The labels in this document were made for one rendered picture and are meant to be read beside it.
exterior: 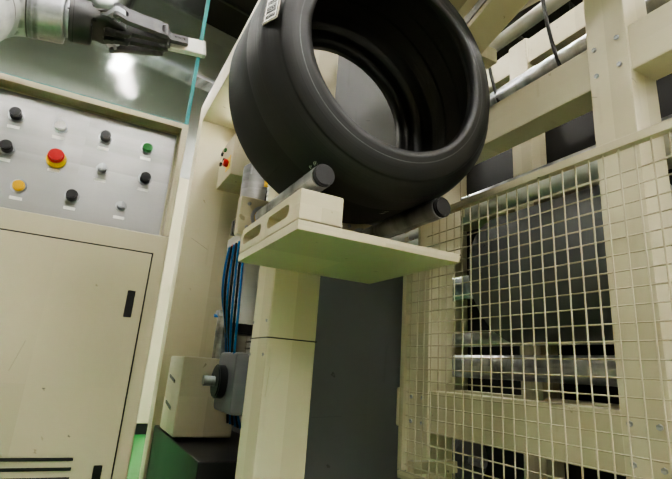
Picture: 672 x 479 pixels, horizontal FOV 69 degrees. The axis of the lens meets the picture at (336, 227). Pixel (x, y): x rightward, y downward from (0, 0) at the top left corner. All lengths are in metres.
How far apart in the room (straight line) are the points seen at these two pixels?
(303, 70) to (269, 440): 0.81
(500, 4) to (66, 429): 1.57
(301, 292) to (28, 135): 0.89
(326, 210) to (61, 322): 0.83
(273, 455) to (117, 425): 0.46
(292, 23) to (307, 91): 0.14
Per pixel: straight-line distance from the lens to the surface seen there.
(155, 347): 4.25
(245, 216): 1.20
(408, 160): 1.00
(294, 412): 1.24
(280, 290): 1.23
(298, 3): 1.04
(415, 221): 1.10
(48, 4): 1.00
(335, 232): 0.89
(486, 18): 1.52
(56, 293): 1.48
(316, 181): 0.90
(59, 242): 1.50
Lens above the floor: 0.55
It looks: 17 degrees up
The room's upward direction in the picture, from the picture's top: 4 degrees clockwise
